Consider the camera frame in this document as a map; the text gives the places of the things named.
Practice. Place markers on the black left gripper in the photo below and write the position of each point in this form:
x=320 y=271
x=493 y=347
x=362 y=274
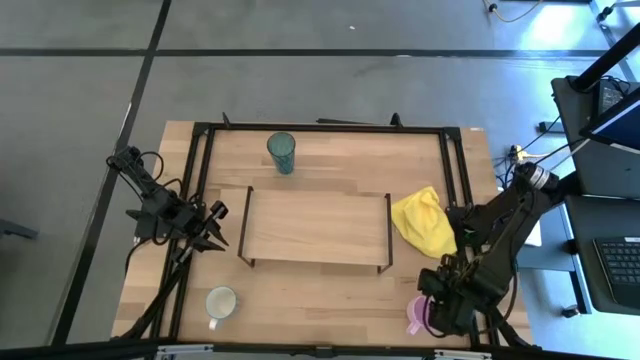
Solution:
x=197 y=222

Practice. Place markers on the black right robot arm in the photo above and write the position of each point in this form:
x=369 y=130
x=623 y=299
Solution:
x=505 y=220

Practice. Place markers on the teal faceted plastic tumbler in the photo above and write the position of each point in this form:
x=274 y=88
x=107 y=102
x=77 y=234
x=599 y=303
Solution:
x=281 y=150

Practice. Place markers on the grey desk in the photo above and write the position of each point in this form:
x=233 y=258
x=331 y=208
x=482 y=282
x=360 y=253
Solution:
x=600 y=170
x=580 y=260

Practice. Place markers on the black support pole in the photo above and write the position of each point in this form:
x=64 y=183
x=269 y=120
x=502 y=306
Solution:
x=605 y=60
x=570 y=185

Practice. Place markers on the black chair base leg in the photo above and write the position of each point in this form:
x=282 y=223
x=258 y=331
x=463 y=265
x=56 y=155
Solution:
x=15 y=229

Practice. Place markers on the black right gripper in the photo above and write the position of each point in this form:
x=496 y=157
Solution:
x=460 y=295

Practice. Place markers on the black monitor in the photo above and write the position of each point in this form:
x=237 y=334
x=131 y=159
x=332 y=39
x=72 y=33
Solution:
x=620 y=125

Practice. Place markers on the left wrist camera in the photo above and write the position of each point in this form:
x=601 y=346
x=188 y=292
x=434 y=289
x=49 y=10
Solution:
x=219 y=210

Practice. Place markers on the white power strip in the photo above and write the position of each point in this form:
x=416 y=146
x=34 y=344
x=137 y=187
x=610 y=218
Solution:
x=520 y=154

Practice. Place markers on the small black caster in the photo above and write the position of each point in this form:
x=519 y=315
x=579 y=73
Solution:
x=570 y=311

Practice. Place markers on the wooden shelf with black legs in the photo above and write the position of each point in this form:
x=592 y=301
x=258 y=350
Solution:
x=315 y=225

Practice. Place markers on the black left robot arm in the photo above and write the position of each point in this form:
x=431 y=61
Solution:
x=160 y=205

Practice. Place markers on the yellow cloth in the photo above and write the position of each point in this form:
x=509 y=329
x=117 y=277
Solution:
x=422 y=220

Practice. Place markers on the black aluminium table frame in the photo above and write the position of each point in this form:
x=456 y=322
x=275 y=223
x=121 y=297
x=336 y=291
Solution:
x=325 y=127

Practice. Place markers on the black keyboard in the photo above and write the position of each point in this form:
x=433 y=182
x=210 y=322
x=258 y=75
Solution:
x=622 y=265

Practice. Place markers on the red white patterned mug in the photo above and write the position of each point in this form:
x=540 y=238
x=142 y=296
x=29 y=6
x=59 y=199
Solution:
x=221 y=302

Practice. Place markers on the pink mug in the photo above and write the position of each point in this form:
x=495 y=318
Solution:
x=415 y=310

